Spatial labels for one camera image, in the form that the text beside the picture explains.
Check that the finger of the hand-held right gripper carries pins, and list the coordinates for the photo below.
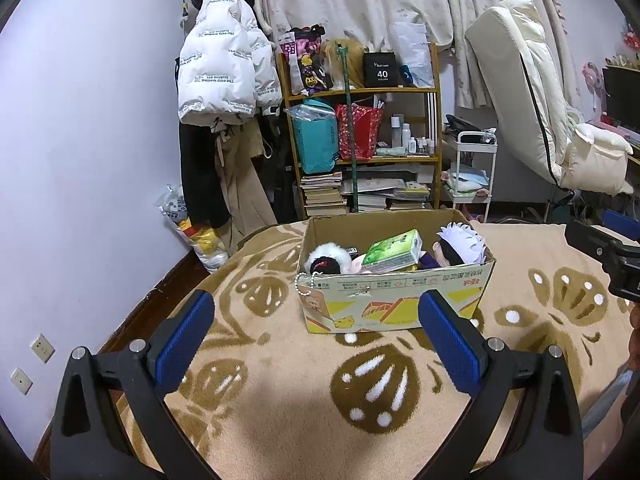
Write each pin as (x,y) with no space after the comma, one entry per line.
(622,224)
(590,242)

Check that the white-haired plush doll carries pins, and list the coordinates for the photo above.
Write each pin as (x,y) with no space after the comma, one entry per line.
(460,237)

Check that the blonde wig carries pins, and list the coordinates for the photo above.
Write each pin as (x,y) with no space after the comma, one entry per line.
(355,62)

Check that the teal bag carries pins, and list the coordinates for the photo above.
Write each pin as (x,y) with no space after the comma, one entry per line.
(312,140)

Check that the black monitor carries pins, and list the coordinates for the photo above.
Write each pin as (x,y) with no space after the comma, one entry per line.
(622,97)

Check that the black box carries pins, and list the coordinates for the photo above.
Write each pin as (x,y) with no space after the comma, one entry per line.
(382,72)

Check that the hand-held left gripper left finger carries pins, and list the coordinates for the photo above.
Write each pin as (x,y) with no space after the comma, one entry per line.
(185,340)

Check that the white trolley cart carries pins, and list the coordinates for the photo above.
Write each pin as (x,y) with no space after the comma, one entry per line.
(475,136)

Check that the pink fan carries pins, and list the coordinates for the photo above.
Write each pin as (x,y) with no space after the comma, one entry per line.
(592,77)

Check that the white wall socket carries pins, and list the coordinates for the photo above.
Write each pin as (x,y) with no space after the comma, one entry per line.
(21,381)
(42,347)

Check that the wooden shelf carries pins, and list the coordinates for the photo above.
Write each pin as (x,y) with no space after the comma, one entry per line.
(380,91)

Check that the purple printed bag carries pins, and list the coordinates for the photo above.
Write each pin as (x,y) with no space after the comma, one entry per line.
(302,60)

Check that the white puffer jacket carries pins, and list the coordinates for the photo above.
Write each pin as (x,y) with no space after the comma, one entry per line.
(220,60)

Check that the printed cardboard box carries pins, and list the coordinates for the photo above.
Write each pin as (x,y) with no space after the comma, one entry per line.
(400,305)

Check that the green pole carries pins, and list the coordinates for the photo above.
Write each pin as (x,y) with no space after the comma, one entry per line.
(350,130)

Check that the row of cosmetic bottles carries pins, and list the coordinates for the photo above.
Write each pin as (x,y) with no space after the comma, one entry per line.
(396,122)

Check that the stack of old books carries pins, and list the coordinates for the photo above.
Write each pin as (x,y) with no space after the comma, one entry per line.
(322,195)

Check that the black coat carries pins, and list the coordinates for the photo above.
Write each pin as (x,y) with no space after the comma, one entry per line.
(197,180)

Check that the blue folded cloth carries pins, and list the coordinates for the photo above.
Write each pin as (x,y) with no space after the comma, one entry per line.
(472,176)

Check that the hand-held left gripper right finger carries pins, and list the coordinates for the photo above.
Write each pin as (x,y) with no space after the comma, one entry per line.
(450,345)

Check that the yellow and white plastic bag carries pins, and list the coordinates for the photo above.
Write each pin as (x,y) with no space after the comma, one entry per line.
(205,242)

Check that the cream recliner chair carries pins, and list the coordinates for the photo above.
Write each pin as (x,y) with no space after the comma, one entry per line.
(530,60)

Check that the red patterned bag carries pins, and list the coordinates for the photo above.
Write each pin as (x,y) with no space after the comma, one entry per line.
(357,135)

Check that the green tissue pack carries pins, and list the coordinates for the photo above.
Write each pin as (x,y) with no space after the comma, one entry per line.
(392,250)

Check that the pink plush toy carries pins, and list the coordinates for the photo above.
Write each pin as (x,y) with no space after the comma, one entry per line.
(357,265)

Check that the white fluffy plush toy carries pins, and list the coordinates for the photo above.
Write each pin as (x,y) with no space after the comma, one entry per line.
(325,255)

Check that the pile of magazines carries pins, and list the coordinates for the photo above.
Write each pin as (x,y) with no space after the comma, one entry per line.
(380,195)

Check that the white printed plastic bag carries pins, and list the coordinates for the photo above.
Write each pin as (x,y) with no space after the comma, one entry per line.
(172,205)

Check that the black bag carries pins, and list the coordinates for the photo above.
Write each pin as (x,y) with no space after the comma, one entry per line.
(462,124)

